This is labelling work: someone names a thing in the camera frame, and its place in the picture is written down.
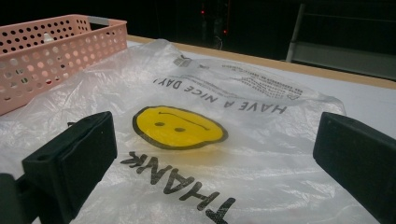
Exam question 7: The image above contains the clear plastic bag smiley print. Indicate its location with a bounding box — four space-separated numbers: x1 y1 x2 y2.
0 38 382 224

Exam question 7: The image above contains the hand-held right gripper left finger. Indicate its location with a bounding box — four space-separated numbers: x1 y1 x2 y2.
15 111 119 224

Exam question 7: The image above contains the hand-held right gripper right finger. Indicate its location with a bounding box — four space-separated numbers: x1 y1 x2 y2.
312 111 396 224

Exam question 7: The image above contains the white metal desk frame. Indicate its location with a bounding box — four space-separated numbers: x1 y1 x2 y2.
285 3 396 80

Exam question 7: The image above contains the pink perforated plastic basket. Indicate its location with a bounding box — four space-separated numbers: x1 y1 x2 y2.
0 13 129 117

